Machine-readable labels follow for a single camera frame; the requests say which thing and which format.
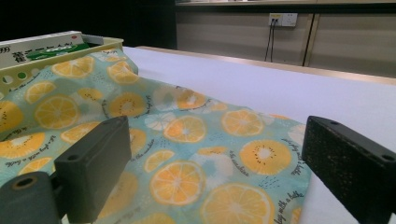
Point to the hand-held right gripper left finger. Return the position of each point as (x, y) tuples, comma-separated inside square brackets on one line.
[(93, 161)]

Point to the white wall socket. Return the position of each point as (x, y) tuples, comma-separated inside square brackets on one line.
[(284, 19)]

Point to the long white medicine box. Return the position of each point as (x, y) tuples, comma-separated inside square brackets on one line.
[(34, 46)]

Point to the citrus print fabric bag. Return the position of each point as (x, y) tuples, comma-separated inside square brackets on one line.
[(193, 149)]

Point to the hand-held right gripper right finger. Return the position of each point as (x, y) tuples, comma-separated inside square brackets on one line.
[(348, 161)]

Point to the green and white box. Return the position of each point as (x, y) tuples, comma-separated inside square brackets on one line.
[(62, 51)]

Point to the pale green plastic basket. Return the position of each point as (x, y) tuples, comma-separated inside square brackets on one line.
[(18, 74)]

